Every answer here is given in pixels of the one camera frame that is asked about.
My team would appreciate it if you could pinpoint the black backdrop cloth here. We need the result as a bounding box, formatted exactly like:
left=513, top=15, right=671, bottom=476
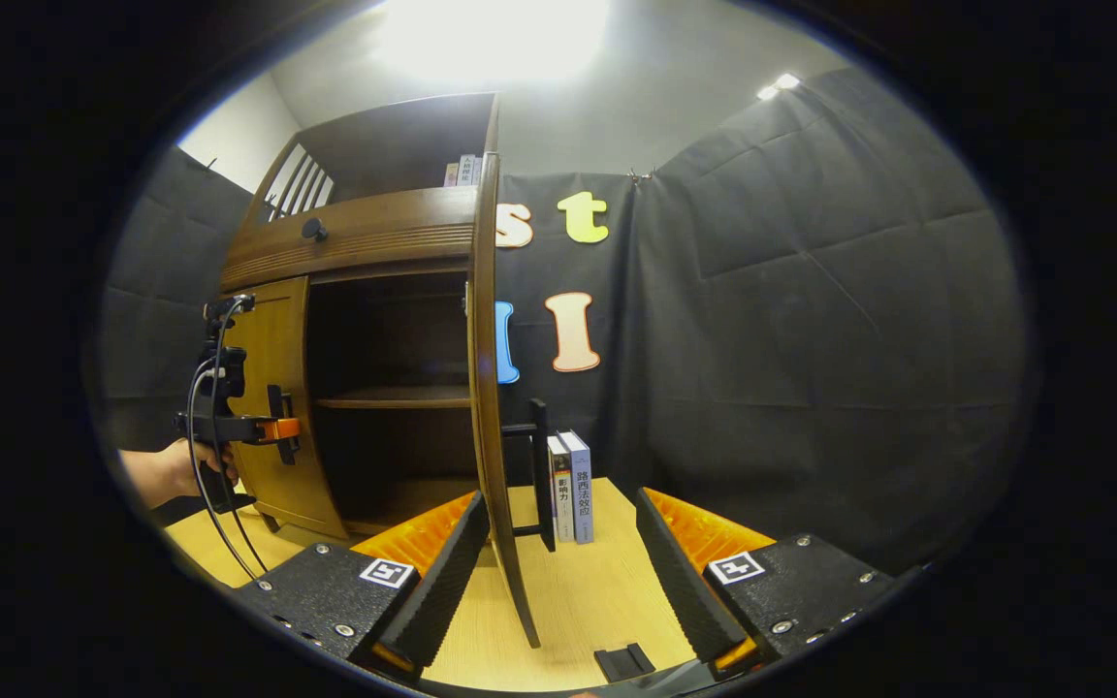
left=98, top=68, right=1025, bottom=573

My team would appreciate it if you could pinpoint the small black plastic block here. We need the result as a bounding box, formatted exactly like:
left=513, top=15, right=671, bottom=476
left=595, top=643, right=656, bottom=682

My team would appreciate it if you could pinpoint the cabinet inner shelf board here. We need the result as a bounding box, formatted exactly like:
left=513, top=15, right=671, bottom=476
left=314, top=386, right=474, bottom=410

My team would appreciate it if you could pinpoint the wooden cabinet drawer front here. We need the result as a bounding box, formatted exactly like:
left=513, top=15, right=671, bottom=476
left=219, top=186, right=479, bottom=292

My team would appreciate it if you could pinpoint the wooden cabinet door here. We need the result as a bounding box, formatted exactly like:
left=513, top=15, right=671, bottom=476
left=224, top=276, right=348, bottom=541
left=466, top=153, right=557, bottom=649

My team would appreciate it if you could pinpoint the pale blue book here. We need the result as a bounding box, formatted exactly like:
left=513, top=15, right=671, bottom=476
left=558, top=430, right=595, bottom=545

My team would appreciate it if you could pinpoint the wooden double-door shoe cabinet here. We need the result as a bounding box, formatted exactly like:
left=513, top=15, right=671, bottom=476
left=219, top=92, right=557, bottom=649

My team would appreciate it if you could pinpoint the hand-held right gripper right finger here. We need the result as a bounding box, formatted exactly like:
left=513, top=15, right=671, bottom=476
left=635, top=487, right=896, bottom=680

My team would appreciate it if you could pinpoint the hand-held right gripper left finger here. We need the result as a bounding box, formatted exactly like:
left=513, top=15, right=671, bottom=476
left=232, top=491, right=493, bottom=682

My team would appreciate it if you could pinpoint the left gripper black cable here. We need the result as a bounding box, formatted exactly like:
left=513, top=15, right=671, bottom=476
left=186, top=296, right=271, bottom=583

